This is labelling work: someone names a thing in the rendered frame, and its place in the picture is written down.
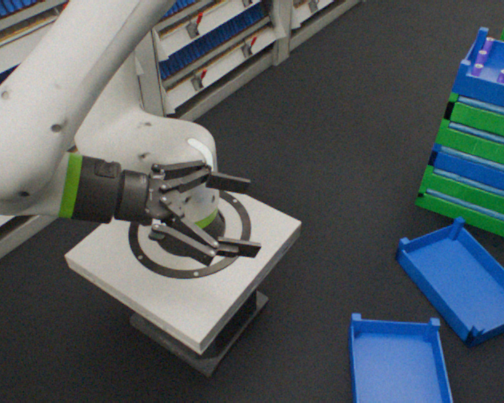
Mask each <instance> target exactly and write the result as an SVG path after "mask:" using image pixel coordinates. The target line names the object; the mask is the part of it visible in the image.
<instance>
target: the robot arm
mask: <svg viewBox="0 0 504 403"><path fill-rule="evenodd" d="M176 1H177V0H70V2H69V3H68V4H67V6H66V8H65V9H64V11H63V12H62V14H61V15H60V16H59V18H58V19H57V21H56V22H54V24H53V25H52V27H51V28H50V29H49V30H48V32H47V33H46V35H45V36H44V37H43V38H42V40H41V41H40V42H39V44H38V45H37V46H36V47H34V49H33V50H32V51H31V52H30V54H29V55H28V56H27V57H26V58H25V59H24V62H23V63H22V64H21V65H20V66H18V67H17V69H16V70H15V71H14V72H13V73H12V74H11V75H10V76H9V77H8V78H7V79H6V81H5V82H4V83H2V84H1V85H0V215H4V216H21V215H44V216H53V217H64V218H69V219H75V220H82V221H92V222H98V223H103V224H109V223H110V222H111V220H112V217H114V219H115V220H120V221H130V222H136V223H137V222H138V223H139V224H141V225H143V226H147V225H152V227H151V230H150V232H149V234H148V238H149V239H150V240H152V241H156V242H157V243H158V244H159V245H160V246H161V248H163V249H164V250H165V252H167V253H169V254H172V255H174V256H178V257H189V258H192V259H194V260H195V261H198V262H200V263H201V264H203V265H205V266H209V265H210V263H211V262H212V261H213V260H214V258H215V256H219V257H230V258H234V257H236V256H238V257H248V258H256V257H257V255H258V253H259V251H260V249H261V248H262V243H259V242H253V241H243V240H238V239H232V238H227V237H224V236H225V232H226V220H225V218H224V215H223V213H222V212H221V210H220V209H219V208H218V203H219V190H221V191H226V192H231V193H236V194H245V192H246V191H247V189H248V186H249V184H250V180H249V179H245V178H237V177H234V176H229V175H226V174H222V173H218V166H217V155H216V147H215V141H214V138H213V136H211V135H210V133H209V132H208V131H207V130H206V129H204V128H203V127H201V126H199V125H197V124H194V122H188V121H183V120H178V119H173V118H161V117H158V116H154V115H151V114H148V113H145V112H144V111H143V110H142V109H141V107H140V103H139V96H138V79H137V68H135V54H134V48H135V47H136V46H137V45H138V44H139V43H140V42H141V41H142V40H143V39H144V37H145V36H146V35H147V34H148V32H149V31H150V30H151V29H152V28H153V26H154V25H155V24H156V23H157V22H159V21H160V20H161V19H162V17H163V16H164V14H165V13H166V12H167V11H168V10H169V9H170V8H171V7H172V5H173V4H175V3H176ZM73 138H74V142H75V145H76V147H77V150H78V151H79V153H80V154H72V153H67V150H68V147H69V145H70V143H71V142H72V140H73Z"/></svg>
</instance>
